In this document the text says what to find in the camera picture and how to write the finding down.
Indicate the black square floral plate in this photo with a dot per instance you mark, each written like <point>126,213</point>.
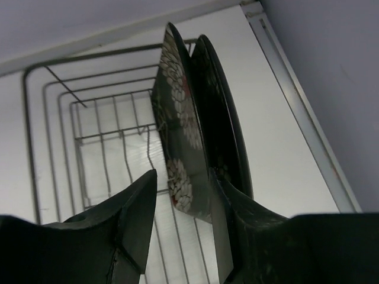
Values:
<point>221,132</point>

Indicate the black rectangular floral plate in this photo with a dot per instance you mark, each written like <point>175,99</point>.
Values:
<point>177,122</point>

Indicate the wire dish rack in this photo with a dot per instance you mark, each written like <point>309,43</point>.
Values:
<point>91,133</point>

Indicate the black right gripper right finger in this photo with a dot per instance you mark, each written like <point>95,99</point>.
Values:
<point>256,245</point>

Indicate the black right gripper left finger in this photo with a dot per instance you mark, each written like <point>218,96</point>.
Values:
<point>108,243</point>

